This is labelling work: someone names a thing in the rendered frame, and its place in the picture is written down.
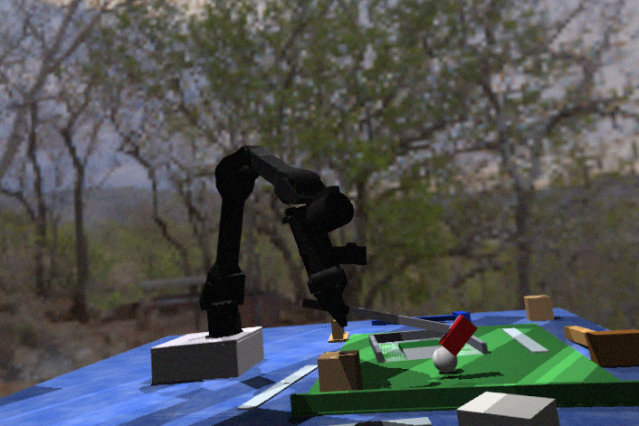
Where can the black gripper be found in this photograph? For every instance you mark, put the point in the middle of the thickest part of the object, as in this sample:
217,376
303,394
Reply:
326,282

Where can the white flat bar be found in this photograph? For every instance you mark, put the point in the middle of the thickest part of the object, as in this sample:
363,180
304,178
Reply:
404,422
277,388
525,341

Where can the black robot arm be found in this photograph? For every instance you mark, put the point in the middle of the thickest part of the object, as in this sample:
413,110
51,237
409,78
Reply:
326,210

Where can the brown cube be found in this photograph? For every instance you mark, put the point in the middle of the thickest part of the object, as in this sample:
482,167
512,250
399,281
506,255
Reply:
339,371
539,308

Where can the grey ball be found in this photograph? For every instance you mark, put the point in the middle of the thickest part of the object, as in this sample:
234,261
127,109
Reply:
444,360

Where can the green putting mat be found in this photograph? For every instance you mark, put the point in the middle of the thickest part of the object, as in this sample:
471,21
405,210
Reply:
507,362

